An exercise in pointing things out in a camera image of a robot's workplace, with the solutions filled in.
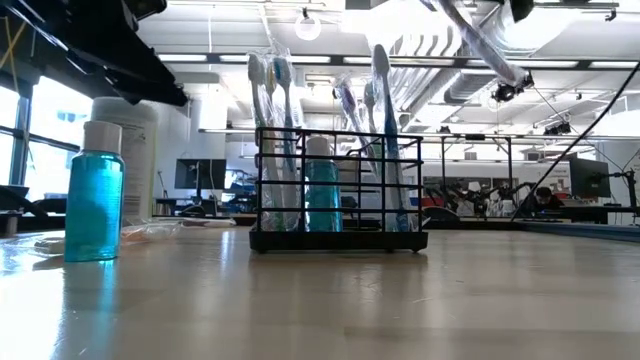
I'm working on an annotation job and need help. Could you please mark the black wire toothbrush holder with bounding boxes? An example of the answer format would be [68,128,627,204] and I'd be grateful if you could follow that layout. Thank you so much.
[248,126,430,254]

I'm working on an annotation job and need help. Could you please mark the white hanging ring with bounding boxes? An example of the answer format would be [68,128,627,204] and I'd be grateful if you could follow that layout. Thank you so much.
[293,13,323,43]

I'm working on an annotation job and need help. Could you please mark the pink toothbrush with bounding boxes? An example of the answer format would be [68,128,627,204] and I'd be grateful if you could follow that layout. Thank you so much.
[419,0,534,89]

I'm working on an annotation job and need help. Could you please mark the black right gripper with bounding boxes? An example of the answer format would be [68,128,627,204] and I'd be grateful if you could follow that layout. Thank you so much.
[508,0,536,24]

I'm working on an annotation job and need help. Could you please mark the black computer monitor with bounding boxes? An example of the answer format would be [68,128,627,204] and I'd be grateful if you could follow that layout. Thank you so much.
[568,156,612,200]
[173,158,228,191]

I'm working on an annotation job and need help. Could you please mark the silver ceiling duct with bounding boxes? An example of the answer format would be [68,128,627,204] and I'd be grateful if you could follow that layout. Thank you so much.
[442,0,581,105]

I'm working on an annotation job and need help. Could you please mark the grey metal stub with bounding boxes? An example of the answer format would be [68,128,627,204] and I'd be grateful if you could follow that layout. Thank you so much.
[0,209,22,237]

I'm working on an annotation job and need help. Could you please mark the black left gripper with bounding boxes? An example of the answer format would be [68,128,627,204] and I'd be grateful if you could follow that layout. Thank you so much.
[64,0,190,108]

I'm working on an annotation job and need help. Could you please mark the blue mouthwash bottle white cap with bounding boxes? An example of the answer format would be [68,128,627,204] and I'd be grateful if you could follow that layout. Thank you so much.
[303,135,345,233]
[63,120,126,263]

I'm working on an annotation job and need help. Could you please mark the person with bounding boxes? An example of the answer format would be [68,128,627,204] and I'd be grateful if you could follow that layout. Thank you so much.
[532,186,566,211]

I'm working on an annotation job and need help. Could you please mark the black curved frame handle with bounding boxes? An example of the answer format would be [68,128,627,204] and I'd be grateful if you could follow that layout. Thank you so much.
[177,204,209,219]
[422,205,462,230]

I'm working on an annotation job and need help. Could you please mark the black low furniture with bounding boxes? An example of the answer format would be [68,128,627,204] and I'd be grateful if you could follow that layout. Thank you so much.
[0,183,69,219]

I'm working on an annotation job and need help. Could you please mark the white wipes canister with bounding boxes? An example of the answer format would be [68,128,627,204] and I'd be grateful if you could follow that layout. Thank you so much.
[91,96,160,224]

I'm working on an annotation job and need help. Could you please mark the teal toothbrush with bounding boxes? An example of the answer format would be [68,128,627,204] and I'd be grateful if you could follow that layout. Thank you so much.
[370,43,414,233]

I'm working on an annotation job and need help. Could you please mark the black ceiling spotlight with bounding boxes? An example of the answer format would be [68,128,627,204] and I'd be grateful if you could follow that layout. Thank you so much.
[491,72,535,104]

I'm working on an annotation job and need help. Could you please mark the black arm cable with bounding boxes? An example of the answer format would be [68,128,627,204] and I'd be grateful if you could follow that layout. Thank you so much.
[509,59,640,222]

